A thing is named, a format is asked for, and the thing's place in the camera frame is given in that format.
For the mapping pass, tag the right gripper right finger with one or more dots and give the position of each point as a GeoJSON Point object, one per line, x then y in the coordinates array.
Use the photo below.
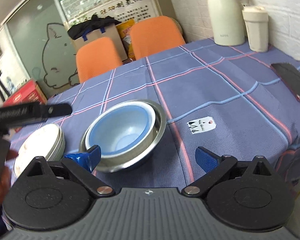
{"type": "Point", "coordinates": [216, 168]}

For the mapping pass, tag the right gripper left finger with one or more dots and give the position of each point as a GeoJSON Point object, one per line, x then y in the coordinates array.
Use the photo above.
{"type": "Point", "coordinates": [80, 167]}

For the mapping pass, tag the white plate brown rim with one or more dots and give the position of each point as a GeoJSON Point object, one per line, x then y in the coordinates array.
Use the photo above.
{"type": "Point", "coordinates": [47, 142]}

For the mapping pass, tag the blue translucent plastic bowl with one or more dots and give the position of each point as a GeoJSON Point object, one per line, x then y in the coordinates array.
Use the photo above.
{"type": "Point", "coordinates": [120, 129]}

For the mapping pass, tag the white ceramic bowl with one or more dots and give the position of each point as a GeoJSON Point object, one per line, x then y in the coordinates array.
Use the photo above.
{"type": "Point", "coordinates": [151, 119]}

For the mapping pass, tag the stainless steel bowl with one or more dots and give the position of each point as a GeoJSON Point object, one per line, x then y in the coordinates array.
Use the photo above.
{"type": "Point", "coordinates": [126, 134]}

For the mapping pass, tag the left hand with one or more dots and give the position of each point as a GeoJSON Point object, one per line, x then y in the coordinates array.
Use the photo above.
{"type": "Point", "coordinates": [5, 183]}

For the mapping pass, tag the red cracker box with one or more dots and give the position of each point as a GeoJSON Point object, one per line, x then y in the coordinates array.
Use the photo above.
{"type": "Point", "coordinates": [28, 92]}

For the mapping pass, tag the white tablecloth label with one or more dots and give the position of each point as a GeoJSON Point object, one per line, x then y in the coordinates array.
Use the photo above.
{"type": "Point", "coordinates": [201, 125]}

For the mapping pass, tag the blue plaid tablecloth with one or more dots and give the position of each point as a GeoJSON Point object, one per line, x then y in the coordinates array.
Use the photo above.
{"type": "Point", "coordinates": [255, 114]}

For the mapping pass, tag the left orange chair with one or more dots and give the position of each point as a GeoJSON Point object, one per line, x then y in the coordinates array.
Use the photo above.
{"type": "Point", "coordinates": [96, 58]}

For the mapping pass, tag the orange chair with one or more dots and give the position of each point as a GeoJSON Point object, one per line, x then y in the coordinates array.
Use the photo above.
{"type": "Point", "coordinates": [96, 58]}
{"type": "Point", "coordinates": [155, 35]}

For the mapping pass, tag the black cloth on bag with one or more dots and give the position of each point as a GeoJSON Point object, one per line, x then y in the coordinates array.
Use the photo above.
{"type": "Point", "coordinates": [81, 30]}

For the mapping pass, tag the yellow snack bag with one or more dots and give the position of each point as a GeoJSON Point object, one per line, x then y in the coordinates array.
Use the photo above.
{"type": "Point", "coordinates": [124, 33]}

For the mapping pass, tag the right orange chair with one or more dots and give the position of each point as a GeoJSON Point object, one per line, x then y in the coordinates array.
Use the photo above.
{"type": "Point", "coordinates": [155, 35]}

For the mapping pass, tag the cream travel cup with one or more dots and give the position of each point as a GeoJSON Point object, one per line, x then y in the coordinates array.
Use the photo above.
{"type": "Point", "coordinates": [256, 21]}

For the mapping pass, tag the cream thermos jug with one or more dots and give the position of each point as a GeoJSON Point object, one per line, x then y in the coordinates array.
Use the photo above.
{"type": "Point", "coordinates": [227, 21]}

